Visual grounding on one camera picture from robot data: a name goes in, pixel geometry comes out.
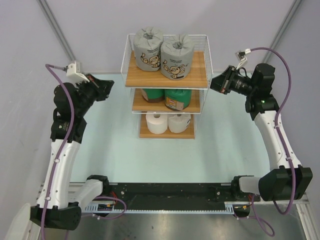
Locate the green paper roll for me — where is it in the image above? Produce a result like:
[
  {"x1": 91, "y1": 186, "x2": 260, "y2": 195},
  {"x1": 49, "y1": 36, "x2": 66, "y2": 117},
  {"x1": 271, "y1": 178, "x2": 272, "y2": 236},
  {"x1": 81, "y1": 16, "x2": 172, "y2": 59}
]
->
[
  {"x1": 140, "y1": 88, "x2": 165, "y2": 103},
  {"x1": 164, "y1": 89, "x2": 192, "y2": 111}
]

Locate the grey paper roll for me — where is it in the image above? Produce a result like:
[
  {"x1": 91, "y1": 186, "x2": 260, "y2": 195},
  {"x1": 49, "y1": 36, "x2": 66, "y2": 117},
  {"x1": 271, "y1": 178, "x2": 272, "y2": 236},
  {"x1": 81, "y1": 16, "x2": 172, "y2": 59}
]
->
[
  {"x1": 133, "y1": 26, "x2": 164, "y2": 72},
  {"x1": 160, "y1": 34, "x2": 195, "y2": 80}
]

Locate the white wire three-tier shelf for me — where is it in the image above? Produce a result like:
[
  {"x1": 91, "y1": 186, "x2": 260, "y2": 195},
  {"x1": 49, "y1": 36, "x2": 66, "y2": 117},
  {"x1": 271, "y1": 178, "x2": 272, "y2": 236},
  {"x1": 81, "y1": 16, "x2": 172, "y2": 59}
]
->
[{"x1": 120, "y1": 33, "x2": 213, "y2": 140}]

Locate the plain white paper roll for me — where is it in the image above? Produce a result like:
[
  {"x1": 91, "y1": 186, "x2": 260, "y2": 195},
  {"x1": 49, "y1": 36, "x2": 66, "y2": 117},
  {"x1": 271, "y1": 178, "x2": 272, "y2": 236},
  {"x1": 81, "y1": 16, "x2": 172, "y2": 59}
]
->
[{"x1": 145, "y1": 111, "x2": 168, "y2": 135}]

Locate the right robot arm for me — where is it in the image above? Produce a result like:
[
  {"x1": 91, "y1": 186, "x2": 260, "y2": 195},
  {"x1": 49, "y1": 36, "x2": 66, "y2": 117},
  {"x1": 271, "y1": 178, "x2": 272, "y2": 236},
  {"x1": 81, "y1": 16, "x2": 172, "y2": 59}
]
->
[{"x1": 210, "y1": 63, "x2": 313, "y2": 201}]

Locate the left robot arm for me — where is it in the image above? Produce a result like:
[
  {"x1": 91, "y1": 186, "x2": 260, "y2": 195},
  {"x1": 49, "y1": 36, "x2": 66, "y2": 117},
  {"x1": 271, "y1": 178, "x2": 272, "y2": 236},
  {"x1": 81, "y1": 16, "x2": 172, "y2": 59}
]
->
[{"x1": 30, "y1": 73, "x2": 115, "y2": 231}]

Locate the white object bottom left corner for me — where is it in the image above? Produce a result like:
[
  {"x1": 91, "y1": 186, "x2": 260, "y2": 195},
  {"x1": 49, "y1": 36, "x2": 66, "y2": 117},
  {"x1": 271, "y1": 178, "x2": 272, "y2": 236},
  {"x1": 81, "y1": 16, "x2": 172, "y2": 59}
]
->
[{"x1": 4, "y1": 203, "x2": 31, "y2": 240}]

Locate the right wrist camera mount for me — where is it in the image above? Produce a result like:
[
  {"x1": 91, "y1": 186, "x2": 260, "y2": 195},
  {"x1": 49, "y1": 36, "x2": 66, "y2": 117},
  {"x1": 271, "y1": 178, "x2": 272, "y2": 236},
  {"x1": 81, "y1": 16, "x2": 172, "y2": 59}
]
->
[{"x1": 235, "y1": 48, "x2": 251, "y2": 70}]

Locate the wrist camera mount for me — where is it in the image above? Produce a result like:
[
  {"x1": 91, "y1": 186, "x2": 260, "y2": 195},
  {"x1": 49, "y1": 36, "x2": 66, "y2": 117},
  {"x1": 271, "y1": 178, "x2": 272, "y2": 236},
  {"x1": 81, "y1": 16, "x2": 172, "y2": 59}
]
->
[
  {"x1": 66, "y1": 60, "x2": 90, "y2": 84},
  {"x1": 235, "y1": 48, "x2": 251, "y2": 70}
]

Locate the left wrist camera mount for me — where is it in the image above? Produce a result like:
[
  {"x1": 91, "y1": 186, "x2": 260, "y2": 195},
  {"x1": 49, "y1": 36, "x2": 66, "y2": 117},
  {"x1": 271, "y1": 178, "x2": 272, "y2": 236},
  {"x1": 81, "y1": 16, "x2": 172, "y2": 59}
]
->
[{"x1": 66, "y1": 60, "x2": 90, "y2": 84}]

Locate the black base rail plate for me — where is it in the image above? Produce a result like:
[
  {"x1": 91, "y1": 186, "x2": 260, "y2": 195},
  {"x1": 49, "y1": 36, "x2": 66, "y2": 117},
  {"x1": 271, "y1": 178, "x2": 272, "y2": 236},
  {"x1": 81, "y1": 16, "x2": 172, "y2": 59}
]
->
[{"x1": 85, "y1": 183, "x2": 252, "y2": 217}]

